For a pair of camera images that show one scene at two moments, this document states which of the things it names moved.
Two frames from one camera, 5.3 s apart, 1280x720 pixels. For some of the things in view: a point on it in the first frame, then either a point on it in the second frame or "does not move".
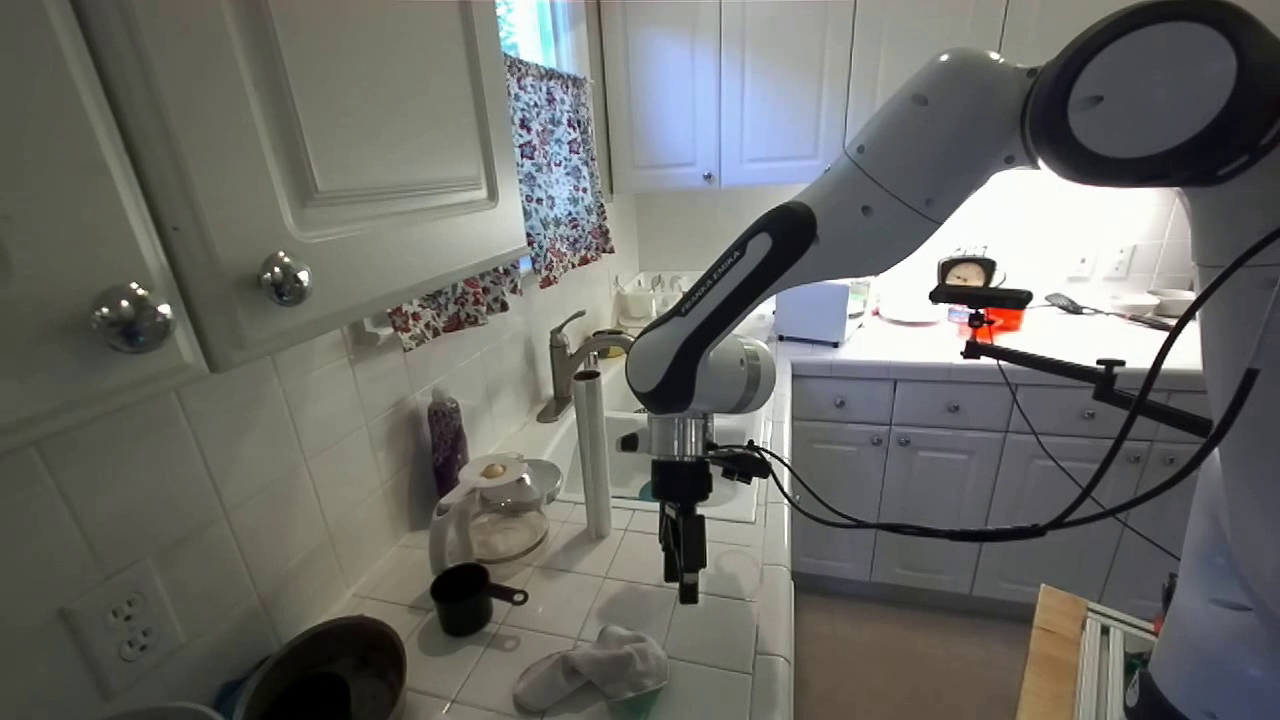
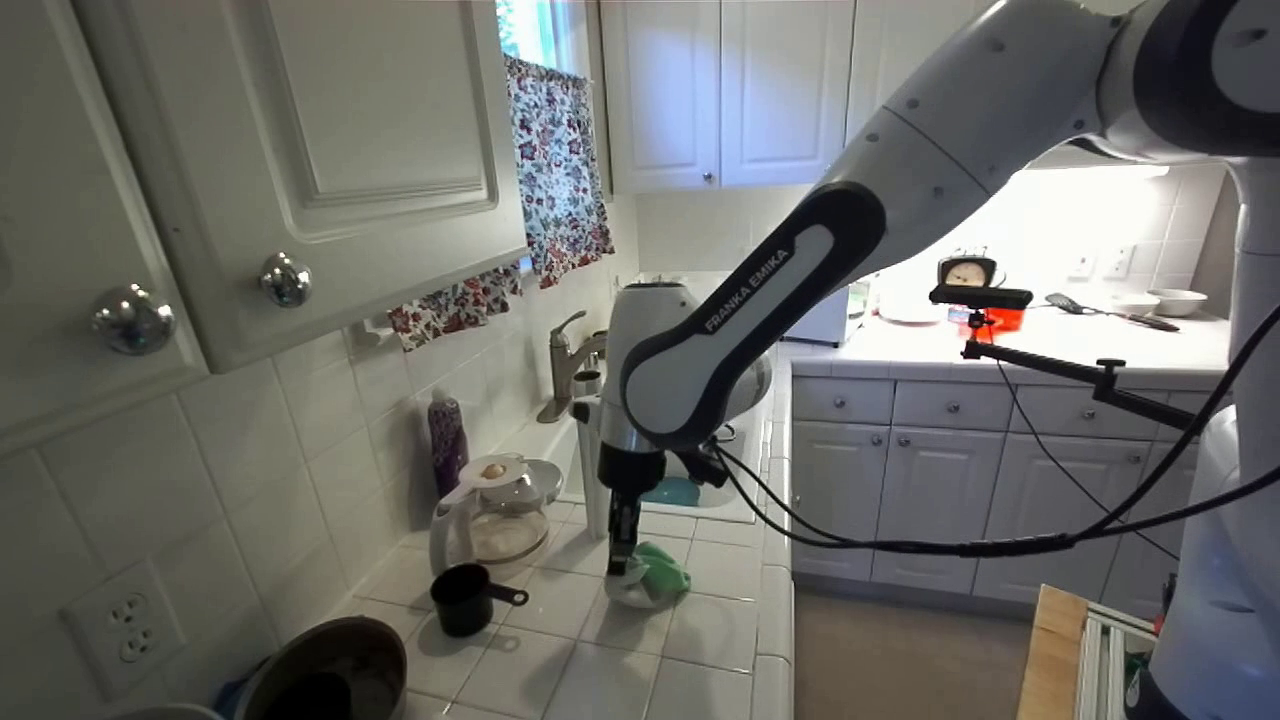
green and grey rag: x=624 y=665 to x=655 y=581
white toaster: x=813 y=312 does not move
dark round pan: x=327 y=671 does not move
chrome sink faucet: x=570 y=352 does not move
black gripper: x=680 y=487 to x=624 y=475
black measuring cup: x=466 y=596 does not move
